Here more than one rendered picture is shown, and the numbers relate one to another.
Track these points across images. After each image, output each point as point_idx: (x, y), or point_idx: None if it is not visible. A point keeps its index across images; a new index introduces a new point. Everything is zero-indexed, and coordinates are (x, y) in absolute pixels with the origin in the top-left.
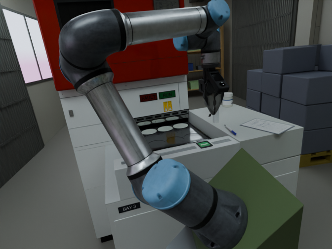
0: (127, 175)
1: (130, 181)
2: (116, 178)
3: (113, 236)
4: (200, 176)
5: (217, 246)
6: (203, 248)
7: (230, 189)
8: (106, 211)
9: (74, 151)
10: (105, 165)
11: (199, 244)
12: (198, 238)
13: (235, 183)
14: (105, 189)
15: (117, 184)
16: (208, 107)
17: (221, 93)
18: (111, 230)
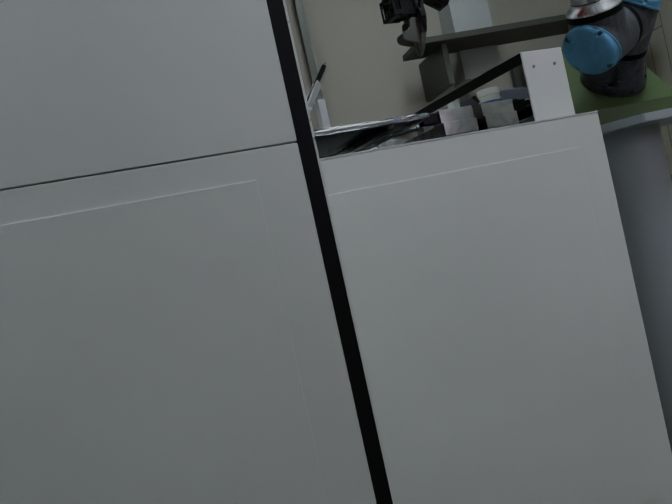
0: (620, 1)
1: (621, 11)
2: (564, 64)
3: (616, 200)
4: None
5: (646, 72)
6: (639, 97)
7: (575, 71)
8: (601, 130)
9: (312, 139)
10: (440, 137)
11: (633, 101)
12: (625, 102)
13: (568, 67)
14: (550, 118)
15: (567, 78)
16: (425, 37)
17: None
18: (612, 181)
